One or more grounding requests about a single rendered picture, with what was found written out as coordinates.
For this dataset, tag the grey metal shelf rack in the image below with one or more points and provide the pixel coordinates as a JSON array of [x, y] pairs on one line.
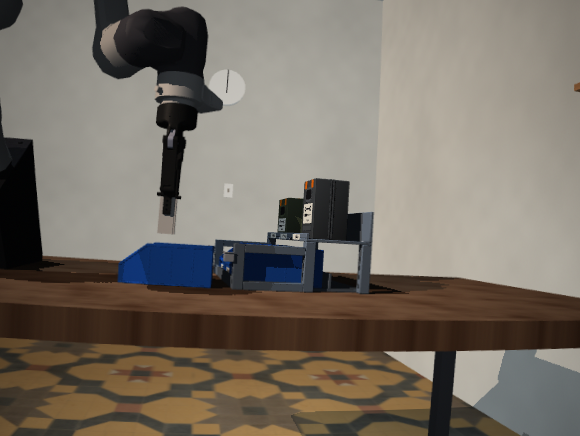
[[359, 232]]

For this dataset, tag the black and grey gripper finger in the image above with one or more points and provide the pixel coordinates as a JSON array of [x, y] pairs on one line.
[[177, 186], [170, 161]]

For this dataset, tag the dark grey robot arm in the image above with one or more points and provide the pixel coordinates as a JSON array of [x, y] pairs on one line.
[[173, 42]]

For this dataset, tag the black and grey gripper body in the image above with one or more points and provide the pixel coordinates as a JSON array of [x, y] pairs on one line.
[[178, 117]]

